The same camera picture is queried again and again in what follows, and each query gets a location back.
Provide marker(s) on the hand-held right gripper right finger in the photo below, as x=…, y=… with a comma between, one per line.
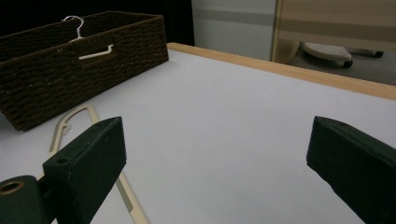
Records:
x=358, y=161

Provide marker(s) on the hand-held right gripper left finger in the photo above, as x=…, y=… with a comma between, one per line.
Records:
x=90, y=155

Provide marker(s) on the cream plastic clothes hanger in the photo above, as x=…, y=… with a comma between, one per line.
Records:
x=96, y=55
x=134, y=207

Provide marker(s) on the brown woven basket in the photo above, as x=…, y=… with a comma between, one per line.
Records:
x=124, y=62

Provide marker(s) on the office chair base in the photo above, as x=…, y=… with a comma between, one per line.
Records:
x=327, y=51

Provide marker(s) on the light wooden desk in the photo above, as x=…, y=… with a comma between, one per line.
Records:
x=336, y=18

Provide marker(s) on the white cabinet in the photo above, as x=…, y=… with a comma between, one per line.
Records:
x=233, y=28

